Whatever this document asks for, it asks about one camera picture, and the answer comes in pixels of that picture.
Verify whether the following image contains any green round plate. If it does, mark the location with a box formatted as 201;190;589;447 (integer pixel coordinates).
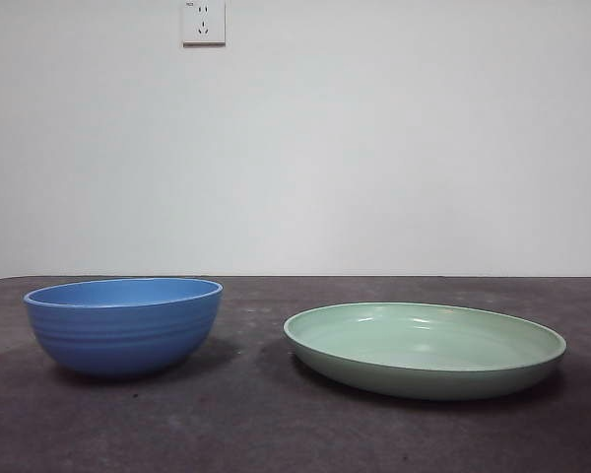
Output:
282;301;568;401

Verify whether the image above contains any blue ribbed bowl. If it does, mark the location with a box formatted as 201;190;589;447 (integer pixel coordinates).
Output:
23;277;225;379

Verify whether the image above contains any white wall socket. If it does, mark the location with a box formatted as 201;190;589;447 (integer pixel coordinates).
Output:
182;0;227;48

